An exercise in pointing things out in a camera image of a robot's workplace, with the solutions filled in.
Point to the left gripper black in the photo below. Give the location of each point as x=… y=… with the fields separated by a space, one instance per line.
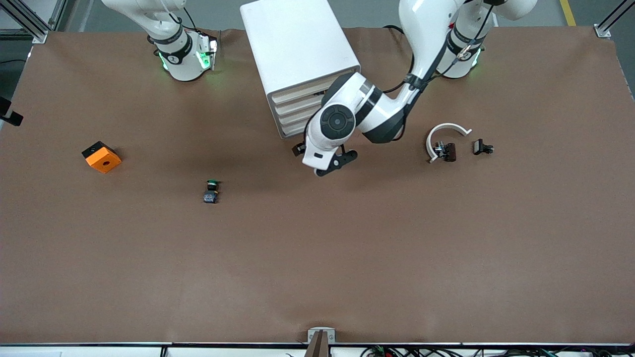
x=299 y=148

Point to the aluminium frame post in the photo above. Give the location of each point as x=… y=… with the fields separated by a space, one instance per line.
x=607 y=25
x=30 y=20
x=57 y=15

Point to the brown table cover sheet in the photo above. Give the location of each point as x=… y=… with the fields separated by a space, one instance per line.
x=317 y=258

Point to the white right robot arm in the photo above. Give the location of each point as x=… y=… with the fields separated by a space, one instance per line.
x=183 y=69

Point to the grey metal mount bracket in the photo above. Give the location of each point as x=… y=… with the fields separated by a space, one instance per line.
x=311 y=333

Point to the green push button switch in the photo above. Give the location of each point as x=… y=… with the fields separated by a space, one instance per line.
x=211 y=197

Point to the orange button enclosure box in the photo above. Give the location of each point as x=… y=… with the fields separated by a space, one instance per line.
x=104 y=161

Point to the white curved plastic piece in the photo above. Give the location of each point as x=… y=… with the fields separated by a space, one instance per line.
x=449 y=125

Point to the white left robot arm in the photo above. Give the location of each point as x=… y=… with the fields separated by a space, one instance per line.
x=426 y=25

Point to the dark brown small component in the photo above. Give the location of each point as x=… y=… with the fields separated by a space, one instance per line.
x=449 y=151

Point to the metal table edge rail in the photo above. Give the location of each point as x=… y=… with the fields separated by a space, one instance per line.
x=99 y=344

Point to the small black component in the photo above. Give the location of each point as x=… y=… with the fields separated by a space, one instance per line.
x=479 y=147

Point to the white drawer cabinet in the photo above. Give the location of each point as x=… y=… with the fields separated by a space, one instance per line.
x=297 y=44

